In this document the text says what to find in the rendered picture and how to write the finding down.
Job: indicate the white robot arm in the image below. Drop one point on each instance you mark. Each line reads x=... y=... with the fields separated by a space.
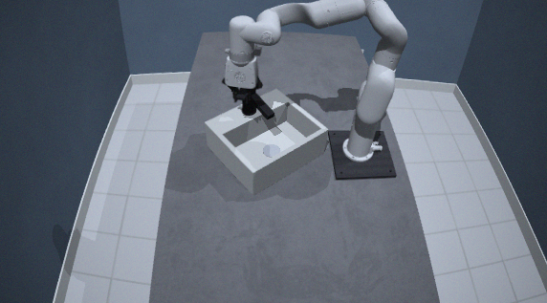
x=379 y=87

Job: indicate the grey rectangular sink basin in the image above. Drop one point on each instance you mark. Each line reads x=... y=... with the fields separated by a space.
x=260 y=152

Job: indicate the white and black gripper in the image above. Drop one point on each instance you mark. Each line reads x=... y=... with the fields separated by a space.
x=242 y=75

